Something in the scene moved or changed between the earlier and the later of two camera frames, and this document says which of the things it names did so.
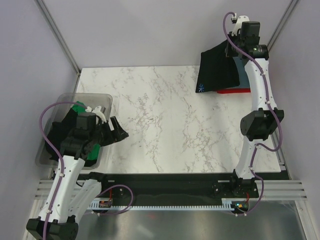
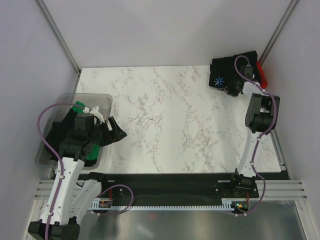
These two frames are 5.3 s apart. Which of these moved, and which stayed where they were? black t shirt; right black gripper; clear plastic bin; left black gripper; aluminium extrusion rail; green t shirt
Moved: black t shirt; right black gripper
Stayed: aluminium extrusion rail; green t shirt; left black gripper; clear plastic bin
